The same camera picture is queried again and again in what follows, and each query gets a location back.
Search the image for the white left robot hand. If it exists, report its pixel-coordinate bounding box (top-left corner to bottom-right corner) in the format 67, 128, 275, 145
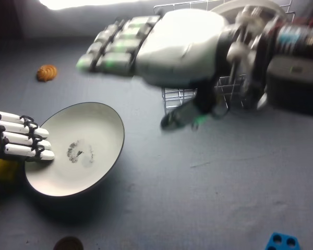
0, 104, 55, 222

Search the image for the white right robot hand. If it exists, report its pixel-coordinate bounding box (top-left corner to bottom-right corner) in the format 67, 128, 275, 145
76, 9, 232, 131

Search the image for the yellow rectangular block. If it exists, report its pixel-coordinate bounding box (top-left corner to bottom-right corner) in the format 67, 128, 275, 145
0, 158, 19, 183

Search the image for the orange swirl cookie toy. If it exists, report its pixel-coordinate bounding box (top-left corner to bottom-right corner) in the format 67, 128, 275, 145
36, 65, 58, 83

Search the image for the brown round cookie toy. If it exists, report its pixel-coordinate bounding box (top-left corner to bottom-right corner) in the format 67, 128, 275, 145
53, 235, 84, 250

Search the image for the grey table cloth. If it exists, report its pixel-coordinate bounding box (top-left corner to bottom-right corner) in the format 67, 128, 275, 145
0, 33, 313, 250

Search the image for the blue pentagon block with holes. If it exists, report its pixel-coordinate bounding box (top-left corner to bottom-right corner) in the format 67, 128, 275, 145
265, 231, 303, 250

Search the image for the wire dish rack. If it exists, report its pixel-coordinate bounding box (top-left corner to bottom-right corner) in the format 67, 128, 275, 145
153, 0, 296, 109

